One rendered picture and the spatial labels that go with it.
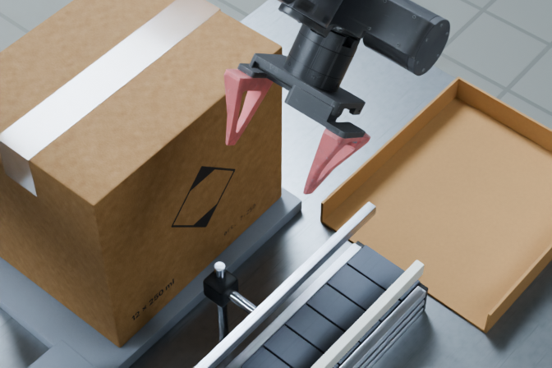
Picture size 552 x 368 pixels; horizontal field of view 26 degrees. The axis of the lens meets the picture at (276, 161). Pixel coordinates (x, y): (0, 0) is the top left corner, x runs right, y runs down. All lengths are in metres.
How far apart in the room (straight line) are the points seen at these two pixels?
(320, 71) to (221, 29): 0.29
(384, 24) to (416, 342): 0.51
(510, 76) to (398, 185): 1.39
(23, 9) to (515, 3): 1.26
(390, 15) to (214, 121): 0.32
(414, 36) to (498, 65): 1.92
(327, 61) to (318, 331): 0.40
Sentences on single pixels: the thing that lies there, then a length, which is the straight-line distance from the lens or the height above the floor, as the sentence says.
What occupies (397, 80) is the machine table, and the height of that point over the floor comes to 0.83.
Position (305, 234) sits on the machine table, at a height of 0.83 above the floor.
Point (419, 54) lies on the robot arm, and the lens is 1.07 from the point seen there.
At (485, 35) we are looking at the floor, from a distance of 3.04.
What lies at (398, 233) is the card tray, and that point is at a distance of 1.54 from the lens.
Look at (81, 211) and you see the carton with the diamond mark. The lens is 1.24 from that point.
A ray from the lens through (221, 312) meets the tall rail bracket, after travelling 1.37.
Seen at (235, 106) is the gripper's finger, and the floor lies 1.22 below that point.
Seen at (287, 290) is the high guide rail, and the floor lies 0.96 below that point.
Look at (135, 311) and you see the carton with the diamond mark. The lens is 1.40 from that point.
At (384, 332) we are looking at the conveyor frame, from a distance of 1.40.
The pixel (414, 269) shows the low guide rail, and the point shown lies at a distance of 1.41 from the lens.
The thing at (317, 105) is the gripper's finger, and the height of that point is 1.26.
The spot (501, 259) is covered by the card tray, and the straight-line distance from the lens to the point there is 1.54.
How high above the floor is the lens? 2.06
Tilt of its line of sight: 49 degrees down
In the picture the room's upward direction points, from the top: straight up
